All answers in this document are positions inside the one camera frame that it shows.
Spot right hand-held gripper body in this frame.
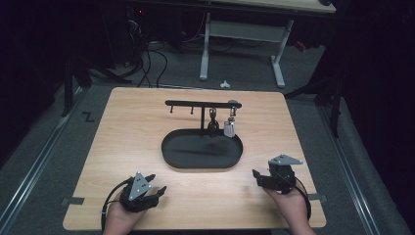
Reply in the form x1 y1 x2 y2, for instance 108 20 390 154
260 154 304 196

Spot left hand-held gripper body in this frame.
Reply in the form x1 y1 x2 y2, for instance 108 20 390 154
118 171 161 213

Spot silver car key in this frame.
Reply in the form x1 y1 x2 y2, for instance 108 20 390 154
222 106 238 139

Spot black key rack with tray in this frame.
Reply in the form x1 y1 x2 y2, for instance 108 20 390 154
161 99 245 170

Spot black car key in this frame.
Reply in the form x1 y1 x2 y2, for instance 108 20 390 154
207 108 220 138

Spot person's left hand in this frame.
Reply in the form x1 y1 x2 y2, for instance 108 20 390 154
102 199 149 235

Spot person's right hand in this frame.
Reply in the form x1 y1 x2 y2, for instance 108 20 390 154
263 186 317 235

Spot black metal stand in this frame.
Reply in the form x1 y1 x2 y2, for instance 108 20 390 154
61 55 133 118
283 62 346 139

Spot white-framed desk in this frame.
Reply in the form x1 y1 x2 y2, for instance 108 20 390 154
198 0 337 89

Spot right hand-held gripper cable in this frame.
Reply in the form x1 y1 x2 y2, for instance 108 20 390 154
293 177 312 221

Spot hand-held gripper cable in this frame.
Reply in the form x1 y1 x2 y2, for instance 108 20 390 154
100 176 135 235
293 177 312 221

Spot left hand-held gripper cable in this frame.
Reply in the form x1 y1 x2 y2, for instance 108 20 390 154
100 176 135 235

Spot metal floor rail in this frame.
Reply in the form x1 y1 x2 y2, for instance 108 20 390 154
316 104 382 235
0 87 85 229

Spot black floor cables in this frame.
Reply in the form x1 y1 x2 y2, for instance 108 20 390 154
123 38 169 89

